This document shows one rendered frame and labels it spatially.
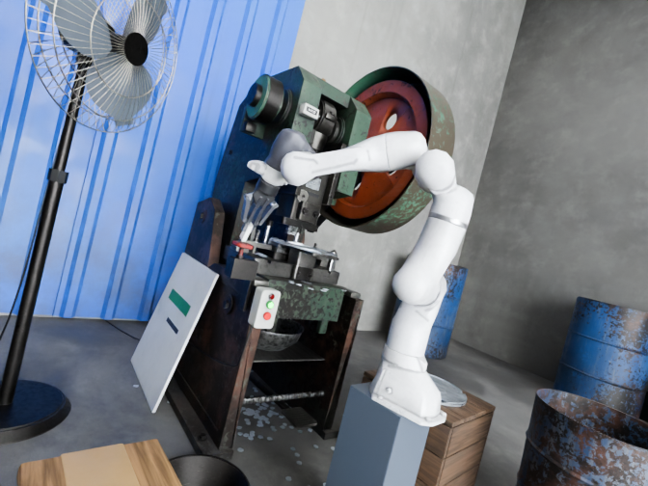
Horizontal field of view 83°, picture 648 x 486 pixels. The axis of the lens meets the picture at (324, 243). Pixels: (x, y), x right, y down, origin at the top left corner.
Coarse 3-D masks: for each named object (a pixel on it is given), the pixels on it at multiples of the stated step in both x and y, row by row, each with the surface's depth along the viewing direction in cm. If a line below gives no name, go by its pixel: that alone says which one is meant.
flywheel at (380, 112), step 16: (400, 80) 177; (368, 96) 193; (384, 96) 188; (400, 96) 177; (416, 96) 167; (368, 112) 196; (384, 112) 187; (400, 112) 178; (416, 112) 166; (384, 128) 186; (400, 128) 176; (416, 128) 164; (368, 176) 187; (384, 176) 179; (400, 176) 166; (368, 192) 185; (384, 192) 177; (400, 192) 164; (336, 208) 197; (352, 208) 187; (368, 208) 178; (384, 208) 170
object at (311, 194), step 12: (312, 180) 159; (324, 180) 163; (312, 192) 161; (324, 192) 165; (288, 204) 158; (300, 204) 156; (312, 204) 158; (288, 216) 157; (300, 216) 155; (312, 216) 159
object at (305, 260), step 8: (296, 248) 149; (288, 256) 156; (296, 256) 151; (304, 256) 152; (312, 256) 155; (320, 256) 142; (328, 256) 144; (296, 264) 151; (304, 264) 153; (312, 264) 155; (296, 272) 151; (304, 272) 153; (312, 272) 156; (304, 280) 154
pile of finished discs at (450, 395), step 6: (432, 378) 161; (438, 378) 162; (438, 384) 153; (444, 384) 157; (450, 384) 158; (444, 390) 148; (450, 390) 152; (456, 390) 153; (444, 396) 142; (450, 396) 144; (456, 396) 145; (462, 396) 147; (444, 402) 136; (450, 402) 136; (456, 402) 139; (462, 402) 139
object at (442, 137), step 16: (368, 80) 195; (384, 80) 194; (416, 80) 182; (352, 96) 206; (432, 96) 158; (432, 112) 154; (448, 112) 165; (432, 128) 153; (448, 128) 161; (432, 144) 154; (448, 144) 161; (416, 192) 160; (320, 208) 212; (400, 208) 164; (416, 208) 168; (336, 224) 189; (352, 224) 205; (368, 224) 173; (384, 224) 174; (400, 224) 176
